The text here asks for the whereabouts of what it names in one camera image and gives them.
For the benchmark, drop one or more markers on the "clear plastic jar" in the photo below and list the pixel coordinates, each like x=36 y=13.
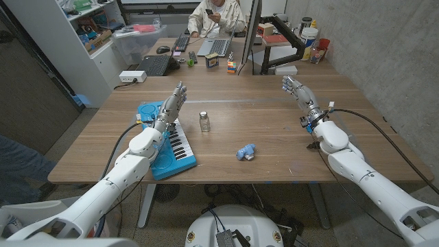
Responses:
x=317 y=55

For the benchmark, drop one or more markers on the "black smartphone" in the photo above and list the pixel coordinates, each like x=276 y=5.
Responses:
x=209 y=11

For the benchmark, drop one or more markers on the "white plastic tub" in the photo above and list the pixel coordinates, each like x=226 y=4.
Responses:
x=309 y=36

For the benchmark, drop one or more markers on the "pink flat item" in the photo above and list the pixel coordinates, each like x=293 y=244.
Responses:
x=144 y=28

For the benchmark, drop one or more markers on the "black remote control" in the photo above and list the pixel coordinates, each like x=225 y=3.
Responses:
x=192 y=57

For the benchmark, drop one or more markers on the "white power strip box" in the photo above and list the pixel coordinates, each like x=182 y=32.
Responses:
x=132 y=76

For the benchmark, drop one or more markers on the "glass shaker bottle silver cap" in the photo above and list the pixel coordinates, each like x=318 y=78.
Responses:
x=204 y=123

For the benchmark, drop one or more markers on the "black keyboard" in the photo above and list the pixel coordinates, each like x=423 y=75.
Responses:
x=181 y=43

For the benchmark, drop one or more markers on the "small yellow blue tin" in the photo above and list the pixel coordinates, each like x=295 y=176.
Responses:
x=212 y=60

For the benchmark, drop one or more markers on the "blue jeans leg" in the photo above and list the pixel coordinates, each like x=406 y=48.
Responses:
x=17 y=168

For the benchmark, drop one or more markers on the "clear plastic storage bin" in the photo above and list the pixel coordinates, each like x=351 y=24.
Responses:
x=137 y=44

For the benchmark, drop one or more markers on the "silver laptop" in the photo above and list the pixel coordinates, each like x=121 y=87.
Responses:
x=217 y=46

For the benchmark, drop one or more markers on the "black lidded jar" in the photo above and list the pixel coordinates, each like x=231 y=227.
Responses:
x=305 y=23

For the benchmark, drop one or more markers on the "black computer mouse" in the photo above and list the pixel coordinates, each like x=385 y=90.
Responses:
x=163 y=49

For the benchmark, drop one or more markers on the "small grey figurine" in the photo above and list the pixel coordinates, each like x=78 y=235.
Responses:
x=230 y=57

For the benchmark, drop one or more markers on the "red cup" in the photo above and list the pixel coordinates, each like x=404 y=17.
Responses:
x=324 y=44

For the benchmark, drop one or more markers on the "blue toy piano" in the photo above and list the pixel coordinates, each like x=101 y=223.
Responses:
x=171 y=164

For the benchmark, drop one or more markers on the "yellow bottle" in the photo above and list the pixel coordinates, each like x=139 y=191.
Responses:
x=313 y=24

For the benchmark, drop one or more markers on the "flat white box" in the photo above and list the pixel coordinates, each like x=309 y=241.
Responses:
x=286 y=70

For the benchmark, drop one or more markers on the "computer monitor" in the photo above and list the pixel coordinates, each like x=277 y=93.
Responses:
x=252 y=31

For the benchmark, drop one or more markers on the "small tan box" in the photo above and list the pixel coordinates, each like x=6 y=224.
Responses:
x=265 y=29

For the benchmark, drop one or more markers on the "clear drinking glass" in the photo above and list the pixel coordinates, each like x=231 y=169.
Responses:
x=157 y=23

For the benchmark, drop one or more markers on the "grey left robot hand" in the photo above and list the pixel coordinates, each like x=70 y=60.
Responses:
x=171 y=106

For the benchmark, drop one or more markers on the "cardboard box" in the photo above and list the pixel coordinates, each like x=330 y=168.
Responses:
x=99 y=40

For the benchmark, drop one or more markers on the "pink sticky note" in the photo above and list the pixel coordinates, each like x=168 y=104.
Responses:
x=176 y=53

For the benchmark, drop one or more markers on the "small green object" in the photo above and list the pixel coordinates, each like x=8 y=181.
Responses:
x=190 y=62

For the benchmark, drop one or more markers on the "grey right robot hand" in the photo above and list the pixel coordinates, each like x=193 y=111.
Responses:
x=305 y=97

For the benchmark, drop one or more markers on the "black round fan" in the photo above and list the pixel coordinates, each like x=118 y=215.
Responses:
x=166 y=193

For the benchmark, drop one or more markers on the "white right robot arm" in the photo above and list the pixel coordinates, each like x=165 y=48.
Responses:
x=370 y=182

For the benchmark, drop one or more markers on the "red book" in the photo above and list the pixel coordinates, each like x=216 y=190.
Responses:
x=276 y=39

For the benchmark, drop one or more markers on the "white table leg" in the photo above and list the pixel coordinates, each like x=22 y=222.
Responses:
x=146 y=206

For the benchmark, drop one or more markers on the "black laptop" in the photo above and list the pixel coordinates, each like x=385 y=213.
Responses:
x=156 y=65

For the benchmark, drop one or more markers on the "person in cream jacket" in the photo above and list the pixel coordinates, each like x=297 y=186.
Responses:
x=226 y=13

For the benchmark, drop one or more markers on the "grey table leg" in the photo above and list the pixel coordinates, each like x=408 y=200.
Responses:
x=319 y=206

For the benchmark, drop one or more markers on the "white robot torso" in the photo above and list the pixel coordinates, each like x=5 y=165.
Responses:
x=240 y=219

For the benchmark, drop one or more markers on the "white shelf cabinet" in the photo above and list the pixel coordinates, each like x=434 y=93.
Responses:
x=68 y=51

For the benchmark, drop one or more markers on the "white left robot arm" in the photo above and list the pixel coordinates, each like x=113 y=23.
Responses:
x=127 y=168

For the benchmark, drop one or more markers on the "blue toy camera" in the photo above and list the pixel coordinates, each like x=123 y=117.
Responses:
x=245 y=151

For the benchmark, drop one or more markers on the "colourful puzzle cube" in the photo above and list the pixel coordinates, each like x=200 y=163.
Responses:
x=231 y=67

